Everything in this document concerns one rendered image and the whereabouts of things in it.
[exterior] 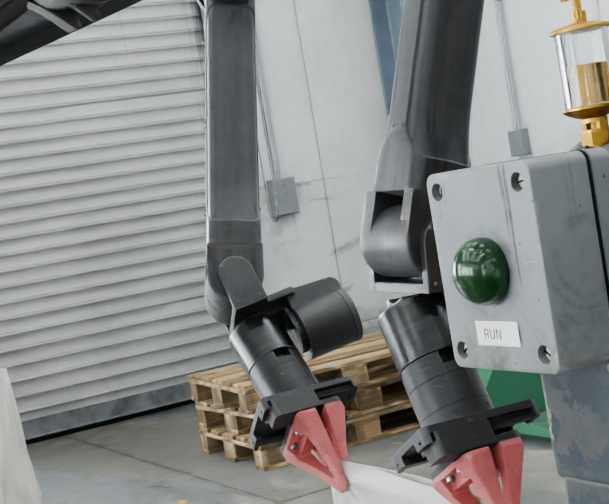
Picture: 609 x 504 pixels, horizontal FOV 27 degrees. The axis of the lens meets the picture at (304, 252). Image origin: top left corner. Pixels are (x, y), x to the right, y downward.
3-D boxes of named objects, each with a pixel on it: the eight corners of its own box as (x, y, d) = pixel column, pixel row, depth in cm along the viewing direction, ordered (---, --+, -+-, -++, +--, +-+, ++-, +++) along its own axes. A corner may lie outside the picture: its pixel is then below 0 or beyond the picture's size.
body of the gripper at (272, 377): (361, 388, 120) (326, 334, 125) (267, 412, 116) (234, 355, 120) (346, 431, 125) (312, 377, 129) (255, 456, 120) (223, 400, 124)
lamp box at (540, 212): (454, 367, 58) (423, 175, 58) (530, 347, 60) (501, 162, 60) (560, 376, 52) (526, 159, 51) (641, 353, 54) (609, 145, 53)
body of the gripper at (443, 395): (545, 419, 94) (506, 332, 97) (429, 450, 90) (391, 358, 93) (509, 450, 99) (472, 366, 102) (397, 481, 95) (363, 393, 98)
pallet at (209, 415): (197, 426, 679) (193, 400, 678) (384, 377, 736) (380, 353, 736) (267, 442, 605) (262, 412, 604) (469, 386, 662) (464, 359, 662)
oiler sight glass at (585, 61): (554, 111, 60) (543, 38, 60) (594, 105, 61) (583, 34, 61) (590, 104, 58) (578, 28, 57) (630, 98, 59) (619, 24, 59)
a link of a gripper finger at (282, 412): (380, 458, 114) (332, 383, 120) (312, 478, 111) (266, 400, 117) (363, 503, 119) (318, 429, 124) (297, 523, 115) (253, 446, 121)
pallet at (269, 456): (201, 452, 681) (197, 426, 680) (389, 402, 734) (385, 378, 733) (264, 471, 607) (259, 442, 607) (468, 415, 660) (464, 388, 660)
